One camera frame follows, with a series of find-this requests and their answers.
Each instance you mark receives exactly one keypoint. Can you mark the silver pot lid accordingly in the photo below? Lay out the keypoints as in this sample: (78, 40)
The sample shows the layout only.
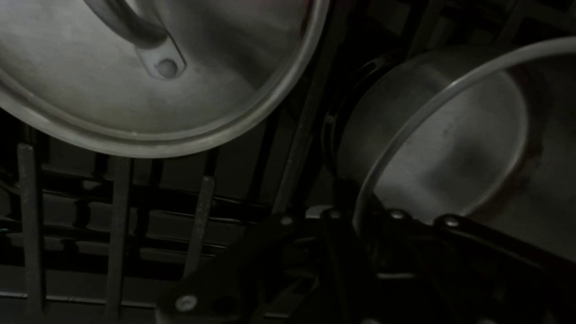
(153, 78)

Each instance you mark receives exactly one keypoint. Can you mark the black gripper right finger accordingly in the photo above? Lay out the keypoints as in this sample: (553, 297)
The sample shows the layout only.
(484, 276)

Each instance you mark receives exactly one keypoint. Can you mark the black stainless gas stove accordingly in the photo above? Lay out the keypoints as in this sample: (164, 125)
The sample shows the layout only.
(94, 238)

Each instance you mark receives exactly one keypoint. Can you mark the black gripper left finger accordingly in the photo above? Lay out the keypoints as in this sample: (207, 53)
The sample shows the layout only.
(234, 287)

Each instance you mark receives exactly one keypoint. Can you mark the small silver saucepan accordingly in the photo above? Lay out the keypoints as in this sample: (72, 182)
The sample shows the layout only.
(477, 132)

